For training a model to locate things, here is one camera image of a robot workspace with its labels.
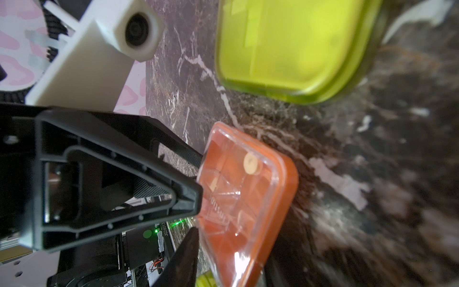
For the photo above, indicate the white pillbox green lid front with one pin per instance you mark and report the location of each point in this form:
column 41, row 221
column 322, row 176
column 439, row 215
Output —
column 206, row 280

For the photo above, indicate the orange square pillbox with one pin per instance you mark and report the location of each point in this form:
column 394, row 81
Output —
column 248, row 188

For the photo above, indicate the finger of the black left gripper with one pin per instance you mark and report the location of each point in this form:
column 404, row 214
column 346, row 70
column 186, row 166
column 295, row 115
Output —
column 150, row 133

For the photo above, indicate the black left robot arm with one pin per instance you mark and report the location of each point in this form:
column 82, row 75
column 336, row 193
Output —
column 102, row 263

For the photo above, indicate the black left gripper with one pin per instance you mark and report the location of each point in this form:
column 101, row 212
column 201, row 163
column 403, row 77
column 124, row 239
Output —
column 68, row 178

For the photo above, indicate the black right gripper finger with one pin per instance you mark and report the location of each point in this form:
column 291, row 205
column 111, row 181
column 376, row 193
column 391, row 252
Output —
column 181, row 271

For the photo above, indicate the white pillbox green lid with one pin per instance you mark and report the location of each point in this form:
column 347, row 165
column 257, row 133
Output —
column 301, row 52
column 206, row 280

